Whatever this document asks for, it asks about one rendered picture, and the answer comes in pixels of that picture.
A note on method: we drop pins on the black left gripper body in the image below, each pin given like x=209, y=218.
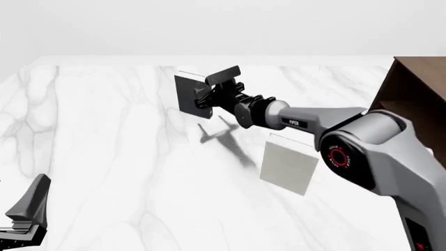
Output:
x=24, y=236

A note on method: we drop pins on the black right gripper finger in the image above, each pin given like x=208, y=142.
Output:
x=205, y=103
x=201, y=90

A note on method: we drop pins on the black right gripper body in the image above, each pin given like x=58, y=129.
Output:
x=228, y=96

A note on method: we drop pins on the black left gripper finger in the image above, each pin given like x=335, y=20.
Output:
x=31, y=204

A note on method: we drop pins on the dark grey book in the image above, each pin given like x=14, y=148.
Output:
x=186, y=96

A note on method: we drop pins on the silver-grey right robot arm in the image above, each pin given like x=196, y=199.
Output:
x=386, y=162

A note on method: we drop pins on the pale grey book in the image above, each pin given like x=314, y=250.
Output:
x=289, y=167

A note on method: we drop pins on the brown wooden shelf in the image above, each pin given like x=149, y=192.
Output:
x=414, y=94

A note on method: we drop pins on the small flat plate on stalk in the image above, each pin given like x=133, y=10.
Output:
x=223, y=74

